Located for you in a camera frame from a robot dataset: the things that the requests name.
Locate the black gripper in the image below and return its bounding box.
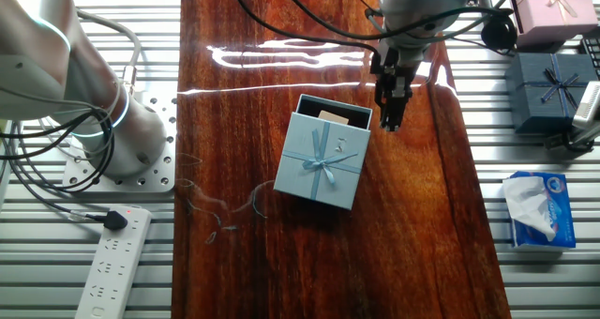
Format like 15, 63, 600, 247
369, 42, 426, 132

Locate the light blue ribboned casing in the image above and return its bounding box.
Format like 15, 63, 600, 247
273, 112, 372, 211

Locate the light blue inner gift box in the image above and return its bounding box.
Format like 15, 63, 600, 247
295, 93, 374, 131

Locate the dark blue gift box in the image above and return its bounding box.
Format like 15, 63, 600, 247
504, 52, 600, 135

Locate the pink gift box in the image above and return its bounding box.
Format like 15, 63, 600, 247
508, 0, 600, 49

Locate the tan block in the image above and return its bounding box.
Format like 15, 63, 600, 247
317, 110, 351, 127

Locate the blue tissue pack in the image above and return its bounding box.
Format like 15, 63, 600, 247
502, 171, 578, 252

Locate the black keyboard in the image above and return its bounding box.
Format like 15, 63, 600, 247
580, 37, 600, 82

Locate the glossy brown wooden board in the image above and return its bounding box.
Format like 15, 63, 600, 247
171, 0, 513, 319

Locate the black power plug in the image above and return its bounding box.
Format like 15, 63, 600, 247
86, 209, 129, 232

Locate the white power strip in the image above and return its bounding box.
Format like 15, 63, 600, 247
74, 205, 154, 319

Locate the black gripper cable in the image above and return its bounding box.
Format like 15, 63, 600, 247
228, 0, 381, 57
276, 0, 517, 42

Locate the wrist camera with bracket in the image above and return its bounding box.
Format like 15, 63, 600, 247
480, 12, 519, 53

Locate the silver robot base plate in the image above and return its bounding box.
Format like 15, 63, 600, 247
62, 82, 178, 193

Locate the grey cable with metal connector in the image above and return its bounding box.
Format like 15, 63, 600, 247
76, 9, 143, 96

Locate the black cable bundle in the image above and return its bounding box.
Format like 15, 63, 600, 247
0, 106, 116, 220

